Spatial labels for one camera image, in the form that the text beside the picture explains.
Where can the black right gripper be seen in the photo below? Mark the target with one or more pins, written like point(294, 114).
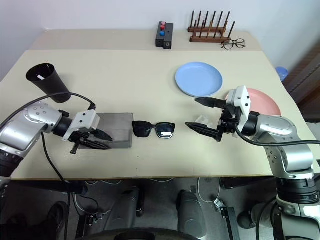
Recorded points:
point(228, 120)

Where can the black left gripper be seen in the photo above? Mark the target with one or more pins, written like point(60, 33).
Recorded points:
point(81, 137)

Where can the grey glasses case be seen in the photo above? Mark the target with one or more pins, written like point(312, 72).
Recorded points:
point(120, 125)

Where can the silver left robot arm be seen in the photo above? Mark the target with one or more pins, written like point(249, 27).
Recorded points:
point(20, 130)

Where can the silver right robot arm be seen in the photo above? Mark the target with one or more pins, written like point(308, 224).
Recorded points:
point(275, 127)

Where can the blue plate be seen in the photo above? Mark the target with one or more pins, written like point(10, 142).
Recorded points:
point(198, 78)

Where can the black sunglasses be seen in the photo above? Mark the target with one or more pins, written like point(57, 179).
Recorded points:
point(141, 128)

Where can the pink plate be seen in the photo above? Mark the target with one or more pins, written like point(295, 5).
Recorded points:
point(265, 102)

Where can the dark rounded shape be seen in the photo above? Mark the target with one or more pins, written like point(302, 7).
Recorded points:
point(125, 207)
point(191, 212)

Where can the black plastic cup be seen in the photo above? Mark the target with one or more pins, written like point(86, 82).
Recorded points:
point(52, 85)

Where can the brown thin-rimmed eyeglasses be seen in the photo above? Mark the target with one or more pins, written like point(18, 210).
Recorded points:
point(232, 44)

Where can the wooden peg rack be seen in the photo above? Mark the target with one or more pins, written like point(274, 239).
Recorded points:
point(207, 39)
point(200, 29)

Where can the blue bottle cap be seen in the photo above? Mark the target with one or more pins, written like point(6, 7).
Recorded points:
point(282, 73)

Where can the white paper scrap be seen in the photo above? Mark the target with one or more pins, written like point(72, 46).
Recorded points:
point(40, 77)

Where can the plain black box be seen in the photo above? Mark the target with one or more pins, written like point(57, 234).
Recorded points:
point(168, 37)

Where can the black box with coloured buttons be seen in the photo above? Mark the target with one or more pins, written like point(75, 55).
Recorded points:
point(160, 37)

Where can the brown wooden cabinet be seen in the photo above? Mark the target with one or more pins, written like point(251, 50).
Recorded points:
point(307, 87)

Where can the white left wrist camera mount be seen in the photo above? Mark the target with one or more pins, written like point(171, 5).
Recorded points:
point(85, 118)

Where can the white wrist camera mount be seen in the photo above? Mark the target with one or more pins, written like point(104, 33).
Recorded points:
point(85, 118)
point(240, 100)

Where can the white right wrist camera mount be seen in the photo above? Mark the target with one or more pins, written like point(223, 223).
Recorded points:
point(240, 100)

